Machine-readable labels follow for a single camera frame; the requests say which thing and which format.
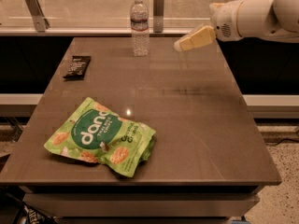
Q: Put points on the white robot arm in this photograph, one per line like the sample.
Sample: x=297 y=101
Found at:
x=270 y=20

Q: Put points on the clear plastic water bottle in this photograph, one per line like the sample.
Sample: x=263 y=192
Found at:
x=139 y=21

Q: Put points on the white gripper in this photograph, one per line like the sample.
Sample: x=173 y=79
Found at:
x=224 y=21

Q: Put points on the glass railing panel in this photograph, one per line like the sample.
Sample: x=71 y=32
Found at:
x=74 y=14

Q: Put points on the black snack bar wrapper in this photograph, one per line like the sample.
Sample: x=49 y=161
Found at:
x=78 y=67

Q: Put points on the dark items under table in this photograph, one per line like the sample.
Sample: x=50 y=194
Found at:
x=14 y=210

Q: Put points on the grey table base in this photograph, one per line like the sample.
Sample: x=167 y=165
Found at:
x=142 y=204

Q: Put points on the left metal railing bracket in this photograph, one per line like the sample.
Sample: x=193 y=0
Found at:
x=40 y=21

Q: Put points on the green rice chips bag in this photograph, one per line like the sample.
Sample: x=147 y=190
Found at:
x=95 y=134

